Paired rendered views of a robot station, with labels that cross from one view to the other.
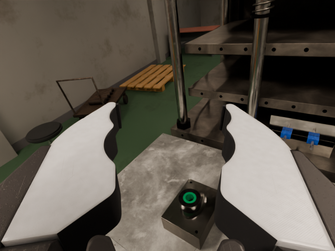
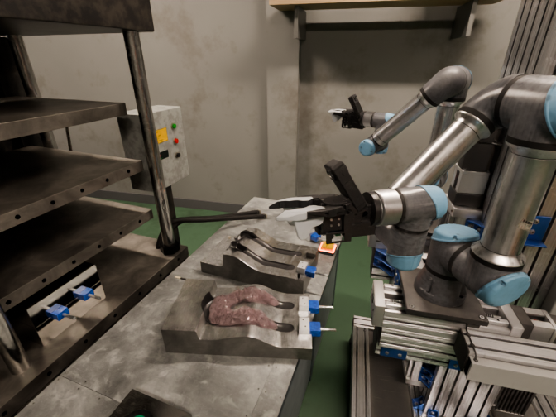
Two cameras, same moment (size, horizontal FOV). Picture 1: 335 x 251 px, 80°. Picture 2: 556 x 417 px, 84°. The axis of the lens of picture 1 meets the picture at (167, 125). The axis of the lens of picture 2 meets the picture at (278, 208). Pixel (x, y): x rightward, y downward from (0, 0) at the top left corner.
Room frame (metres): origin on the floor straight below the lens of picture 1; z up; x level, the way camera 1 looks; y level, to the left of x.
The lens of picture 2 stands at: (0.28, 0.50, 1.72)
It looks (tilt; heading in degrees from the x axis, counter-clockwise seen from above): 26 degrees down; 251
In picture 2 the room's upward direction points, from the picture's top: straight up
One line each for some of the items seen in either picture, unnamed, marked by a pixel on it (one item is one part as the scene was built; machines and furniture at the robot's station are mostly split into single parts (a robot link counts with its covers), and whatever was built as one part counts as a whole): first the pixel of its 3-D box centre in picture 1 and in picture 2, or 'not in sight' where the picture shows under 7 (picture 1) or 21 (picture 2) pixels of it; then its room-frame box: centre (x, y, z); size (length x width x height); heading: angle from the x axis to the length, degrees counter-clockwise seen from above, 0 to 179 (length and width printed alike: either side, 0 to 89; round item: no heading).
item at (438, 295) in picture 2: not in sight; (442, 278); (-0.47, -0.07, 1.09); 0.15 x 0.15 x 0.10
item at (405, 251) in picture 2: not in sight; (401, 240); (-0.19, 0.02, 1.33); 0.11 x 0.08 x 0.11; 83
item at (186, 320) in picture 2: not in sight; (242, 315); (0.12, -0.35, 0.86); 0.50 x 0.26 x 0.11; 158
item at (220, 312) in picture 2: not in sight; (243, 305); (0.12, -0.35, 0.90); 0.26 x 0.18 x 0.08; 158
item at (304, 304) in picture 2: not in sight; (315, 306); (-0.15, -0.30, 0.86); 0.13 x 0.05 x 0.05; 158
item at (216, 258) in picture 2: not in sight; (260, 256); (-0.04, -0.68, 0.87); 0.50 x 0.26 x 0.14; 140
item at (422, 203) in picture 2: not in sight; (414, 205); (-0.19, 0.03, 1.43); 0.11 x 0.08 x 0.09; 173
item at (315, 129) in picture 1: (305, 111); (26, 287); (0.92, -0.77, 0.87); 0.50 x 0.27 x 0.17; 140
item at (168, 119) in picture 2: not in sight; (171, 232); (0.36, -1.29, 0.74); 0.30 x 0.22 x 1.47; 50
